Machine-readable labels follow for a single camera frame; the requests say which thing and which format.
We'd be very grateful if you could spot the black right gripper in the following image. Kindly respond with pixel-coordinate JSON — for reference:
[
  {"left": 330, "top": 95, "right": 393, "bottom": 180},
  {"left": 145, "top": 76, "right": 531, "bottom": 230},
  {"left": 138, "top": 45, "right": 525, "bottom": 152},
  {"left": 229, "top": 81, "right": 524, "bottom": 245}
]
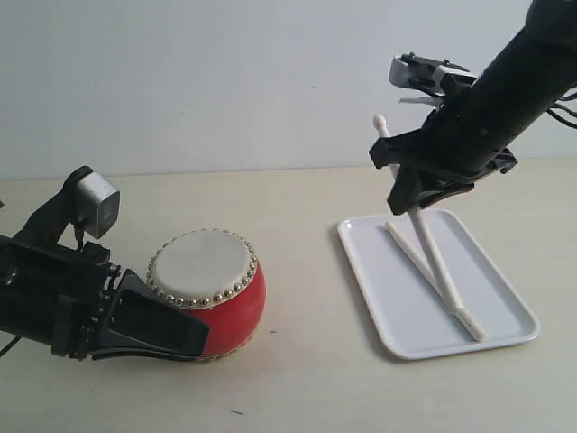
[{"left": 369, "top": 74, "right": 517, "bottom": 215}]

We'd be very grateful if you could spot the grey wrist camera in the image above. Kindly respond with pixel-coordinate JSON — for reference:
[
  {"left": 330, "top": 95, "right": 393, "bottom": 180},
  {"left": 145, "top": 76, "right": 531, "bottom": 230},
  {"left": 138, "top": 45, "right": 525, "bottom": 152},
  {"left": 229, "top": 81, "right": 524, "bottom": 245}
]
[
  {"left": 389, "top": 52, "right": 477, "bottom": 96},
  {"left": 64, "top": 166, "right": 121, "bottom": 239}
]

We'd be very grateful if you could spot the white drumstick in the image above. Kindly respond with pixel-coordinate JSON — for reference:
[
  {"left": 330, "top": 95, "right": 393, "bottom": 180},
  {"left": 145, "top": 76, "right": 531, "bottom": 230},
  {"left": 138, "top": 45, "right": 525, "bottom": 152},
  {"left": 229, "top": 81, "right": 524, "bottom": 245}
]
[
  {"left": 385, "top": 221, "right": 486, "bottom": 341},
  {"left": 371, "top": 114, "right": 466, "bottom": 320}
]

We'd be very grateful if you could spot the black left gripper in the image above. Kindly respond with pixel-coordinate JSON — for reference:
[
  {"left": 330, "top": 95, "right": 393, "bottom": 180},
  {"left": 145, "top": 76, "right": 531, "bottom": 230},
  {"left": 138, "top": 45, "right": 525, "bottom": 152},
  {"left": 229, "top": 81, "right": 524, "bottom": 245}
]
[{"left": 49, "top": 242, "right": 209, "bottom": 362}]

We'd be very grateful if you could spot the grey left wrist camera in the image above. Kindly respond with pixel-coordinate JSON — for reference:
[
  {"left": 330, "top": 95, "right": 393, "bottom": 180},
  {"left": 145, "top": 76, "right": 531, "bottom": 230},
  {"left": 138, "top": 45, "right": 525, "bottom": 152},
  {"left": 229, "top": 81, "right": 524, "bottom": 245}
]
[{"left": 64, "top": 166, "right": 121, "bottom": 239}]

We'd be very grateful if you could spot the white plastic tray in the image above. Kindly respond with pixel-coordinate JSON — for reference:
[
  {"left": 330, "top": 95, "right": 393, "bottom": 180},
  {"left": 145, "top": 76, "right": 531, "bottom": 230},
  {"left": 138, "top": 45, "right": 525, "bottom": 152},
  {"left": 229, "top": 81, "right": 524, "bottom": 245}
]
[{"left": 337, "top": 208, "right": 541, "bottom": 360}]

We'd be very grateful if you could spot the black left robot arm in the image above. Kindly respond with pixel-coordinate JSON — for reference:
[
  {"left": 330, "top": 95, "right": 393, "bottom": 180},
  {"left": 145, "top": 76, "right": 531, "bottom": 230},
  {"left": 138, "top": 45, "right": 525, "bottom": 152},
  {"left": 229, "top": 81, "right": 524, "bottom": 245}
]
[{"left": 1, "top": 236, "right": 209, "bottom": 362}]

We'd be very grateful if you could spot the small red drum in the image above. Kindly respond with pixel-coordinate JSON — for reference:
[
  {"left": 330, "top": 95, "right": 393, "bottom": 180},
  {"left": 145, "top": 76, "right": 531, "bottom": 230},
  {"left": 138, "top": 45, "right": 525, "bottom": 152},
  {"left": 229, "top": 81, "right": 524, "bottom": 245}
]
[{"left": 146, "top": 228, "right": 266, "bottom": 360}]

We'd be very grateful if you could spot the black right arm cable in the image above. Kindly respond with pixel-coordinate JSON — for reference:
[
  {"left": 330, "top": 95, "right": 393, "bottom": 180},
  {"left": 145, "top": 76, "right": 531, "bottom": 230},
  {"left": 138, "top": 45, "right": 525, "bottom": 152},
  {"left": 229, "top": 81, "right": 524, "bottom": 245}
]
[{"left": 543, "top": 88, "right": 577, "bottom": 130}]

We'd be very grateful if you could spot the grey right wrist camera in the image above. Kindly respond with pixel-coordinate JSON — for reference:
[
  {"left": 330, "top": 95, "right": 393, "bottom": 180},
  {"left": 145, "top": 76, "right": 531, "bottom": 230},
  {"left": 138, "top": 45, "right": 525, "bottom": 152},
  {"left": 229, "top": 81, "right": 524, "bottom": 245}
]
[{"left": 389, "top": 52, "right": 477, "bottom": 96}]

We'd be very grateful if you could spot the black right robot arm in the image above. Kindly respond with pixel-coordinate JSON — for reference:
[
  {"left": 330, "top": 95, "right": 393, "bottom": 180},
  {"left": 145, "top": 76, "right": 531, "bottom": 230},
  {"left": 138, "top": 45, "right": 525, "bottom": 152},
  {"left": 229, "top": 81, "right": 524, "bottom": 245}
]
[{"left": 369, "top": 1, "right": 576, "bottom": 215}]

